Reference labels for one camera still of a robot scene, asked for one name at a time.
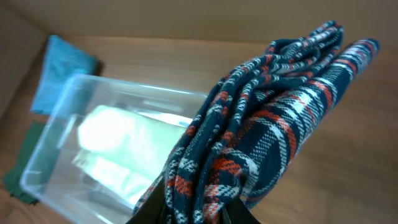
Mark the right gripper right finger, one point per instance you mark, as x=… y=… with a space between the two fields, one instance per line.
x=236 y=213

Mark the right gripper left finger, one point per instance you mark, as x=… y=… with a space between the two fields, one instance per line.
x=153 y=210

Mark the plaid cloth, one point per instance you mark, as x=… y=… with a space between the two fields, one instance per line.
x=254 y=122

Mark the cream cloth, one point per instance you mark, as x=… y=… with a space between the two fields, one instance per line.
x=124 y=151

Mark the clear plastic storage container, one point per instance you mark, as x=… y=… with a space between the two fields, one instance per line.
x=50 y=175

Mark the dark green folded cloth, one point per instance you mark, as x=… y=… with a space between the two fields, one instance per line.
x=12 y=179

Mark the blue folded towel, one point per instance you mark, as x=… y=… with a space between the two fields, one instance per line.
x=62 y=61

